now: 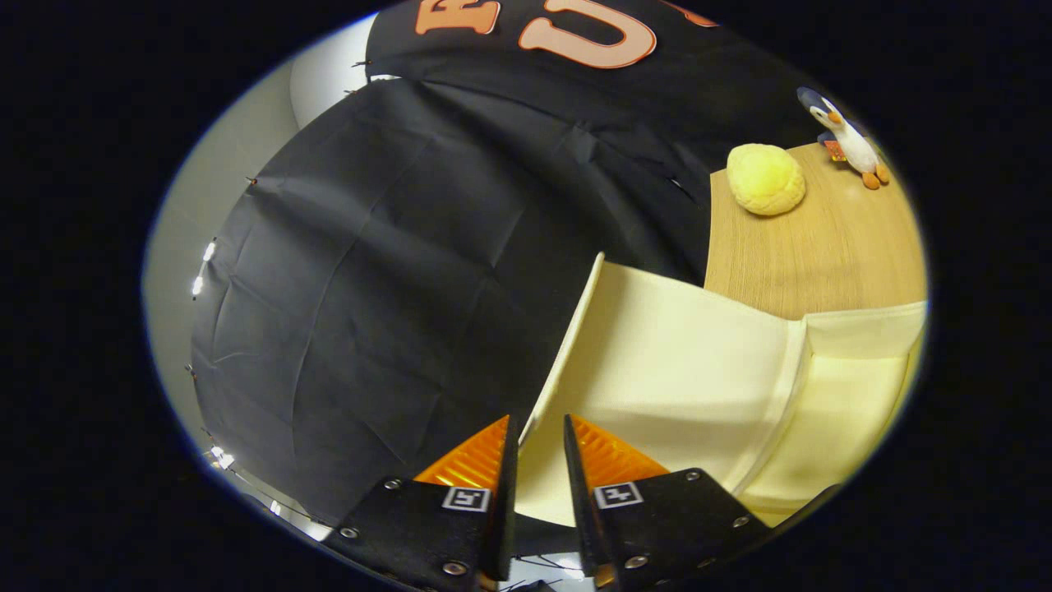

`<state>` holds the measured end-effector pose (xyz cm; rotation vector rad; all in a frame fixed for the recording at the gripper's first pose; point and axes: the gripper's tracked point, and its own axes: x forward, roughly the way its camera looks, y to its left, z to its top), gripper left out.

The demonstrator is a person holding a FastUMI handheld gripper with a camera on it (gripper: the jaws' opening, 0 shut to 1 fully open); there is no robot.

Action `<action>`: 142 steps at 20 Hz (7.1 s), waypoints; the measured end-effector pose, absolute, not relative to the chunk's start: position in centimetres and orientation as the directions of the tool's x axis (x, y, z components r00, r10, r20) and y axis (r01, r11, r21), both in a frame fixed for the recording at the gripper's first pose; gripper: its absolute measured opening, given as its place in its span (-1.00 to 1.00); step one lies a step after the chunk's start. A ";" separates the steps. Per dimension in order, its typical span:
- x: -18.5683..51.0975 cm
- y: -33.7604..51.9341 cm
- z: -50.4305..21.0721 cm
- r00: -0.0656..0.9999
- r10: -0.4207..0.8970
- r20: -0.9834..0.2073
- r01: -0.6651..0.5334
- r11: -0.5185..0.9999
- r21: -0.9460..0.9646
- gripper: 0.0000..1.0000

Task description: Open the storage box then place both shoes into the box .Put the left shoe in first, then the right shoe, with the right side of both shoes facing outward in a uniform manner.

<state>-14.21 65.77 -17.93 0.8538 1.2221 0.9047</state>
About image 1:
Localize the penguin plush toy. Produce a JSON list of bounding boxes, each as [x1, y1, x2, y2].
[[796, 86, 891, 191]]

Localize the black backdrop cloth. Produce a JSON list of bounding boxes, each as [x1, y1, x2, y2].
[[191, 0, 831, 527]]

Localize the cream fabric storage box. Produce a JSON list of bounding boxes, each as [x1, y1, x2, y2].
[[516, 252, 930, 527]]

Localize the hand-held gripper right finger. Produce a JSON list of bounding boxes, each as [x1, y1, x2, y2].
[[562, 414, 775, 592]]

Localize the yellow plush bun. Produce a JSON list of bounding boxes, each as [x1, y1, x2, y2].
[[727, 143, 807, 217]]

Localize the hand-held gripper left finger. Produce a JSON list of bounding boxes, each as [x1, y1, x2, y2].
[[322, 414, 520, 592]]

